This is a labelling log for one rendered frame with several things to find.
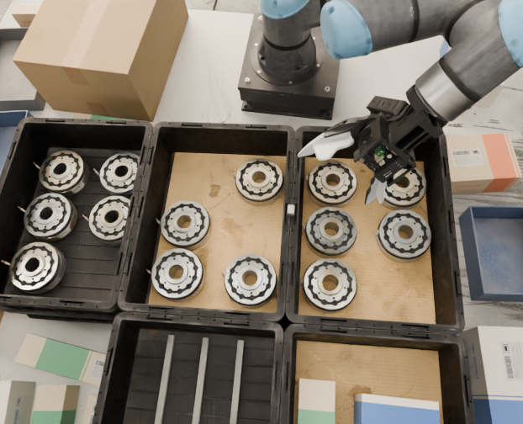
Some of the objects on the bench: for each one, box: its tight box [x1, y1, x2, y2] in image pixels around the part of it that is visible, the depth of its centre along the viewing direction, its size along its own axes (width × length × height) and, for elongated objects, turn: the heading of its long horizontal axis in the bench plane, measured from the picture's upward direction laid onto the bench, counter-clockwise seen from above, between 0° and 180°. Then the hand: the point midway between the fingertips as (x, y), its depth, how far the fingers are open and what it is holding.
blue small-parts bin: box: [458, 205, 523, 302], centre depth 96 cm, size 20×15×7 cm
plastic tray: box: [0, 27, 46, 112], centre depth 127 cm, size 27×20×5 cm
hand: (332, 178), depth 73 cm, fingers open, 14 cm apart
